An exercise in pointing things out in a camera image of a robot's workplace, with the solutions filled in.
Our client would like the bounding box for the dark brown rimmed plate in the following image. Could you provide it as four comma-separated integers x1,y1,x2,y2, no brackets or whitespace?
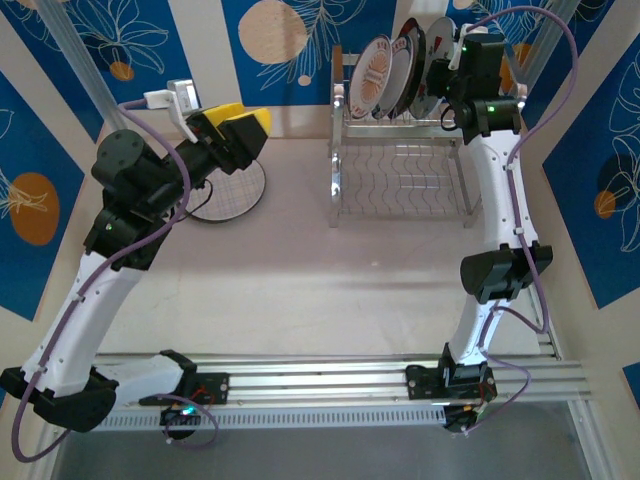
387,17,426,120

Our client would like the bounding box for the fruit print plate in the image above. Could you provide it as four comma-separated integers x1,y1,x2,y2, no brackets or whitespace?
409,15,459,120

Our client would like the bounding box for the blue grid line plate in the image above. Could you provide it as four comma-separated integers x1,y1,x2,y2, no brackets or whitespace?
188,160,267,221

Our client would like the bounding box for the steel dish rack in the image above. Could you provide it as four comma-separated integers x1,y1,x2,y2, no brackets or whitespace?
327,42,530,229

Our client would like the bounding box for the orange sunburst print plate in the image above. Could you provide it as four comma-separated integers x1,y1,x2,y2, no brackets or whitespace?
348,33,392,120

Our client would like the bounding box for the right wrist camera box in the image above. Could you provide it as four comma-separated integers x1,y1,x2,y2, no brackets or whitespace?
451,21,490,72

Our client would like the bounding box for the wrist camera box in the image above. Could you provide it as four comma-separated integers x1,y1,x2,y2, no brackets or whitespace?
143,77,202,144
451,21,490,72

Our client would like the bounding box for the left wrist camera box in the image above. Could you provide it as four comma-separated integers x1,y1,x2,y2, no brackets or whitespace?
143,77,202,144

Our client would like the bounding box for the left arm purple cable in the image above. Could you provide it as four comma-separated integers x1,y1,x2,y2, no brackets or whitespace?
10,98,220,464

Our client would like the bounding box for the aluminium frame post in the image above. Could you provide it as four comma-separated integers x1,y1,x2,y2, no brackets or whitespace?
514,0,584,94
37,0,144,157

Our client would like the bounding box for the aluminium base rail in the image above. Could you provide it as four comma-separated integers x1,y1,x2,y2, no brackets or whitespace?
42,352,594,416

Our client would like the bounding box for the aluminium side rail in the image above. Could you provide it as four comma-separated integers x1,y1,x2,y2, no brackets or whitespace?
529,294,564,361

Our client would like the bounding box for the white slotted cable duct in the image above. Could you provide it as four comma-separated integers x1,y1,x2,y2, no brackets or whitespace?
62,409,449,432

